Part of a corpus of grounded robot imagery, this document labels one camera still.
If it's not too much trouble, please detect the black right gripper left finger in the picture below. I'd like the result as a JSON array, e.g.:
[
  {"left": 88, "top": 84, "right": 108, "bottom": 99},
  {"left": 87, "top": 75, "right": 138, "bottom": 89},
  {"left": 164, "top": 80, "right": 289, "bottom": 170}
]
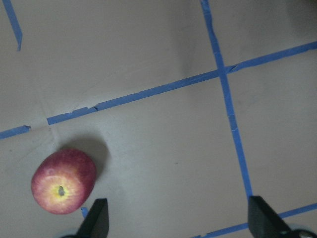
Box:
[{"left": 76, "top": 198, "right": 109, "bottom": 238}]

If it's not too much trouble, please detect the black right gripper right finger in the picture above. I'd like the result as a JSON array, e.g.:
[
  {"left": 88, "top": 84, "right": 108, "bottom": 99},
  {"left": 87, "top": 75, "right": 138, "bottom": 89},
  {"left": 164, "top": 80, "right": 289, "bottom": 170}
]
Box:
[{"left": 248, "top": 196, "right": 292, "bottom": 238}]

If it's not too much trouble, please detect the red yellow apple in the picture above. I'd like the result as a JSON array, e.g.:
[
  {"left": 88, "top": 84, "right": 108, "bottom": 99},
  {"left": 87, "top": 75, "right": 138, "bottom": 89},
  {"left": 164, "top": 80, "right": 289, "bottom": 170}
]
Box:
[{"left": 31, "top": 148, "right": 97, "bottom": 215}]

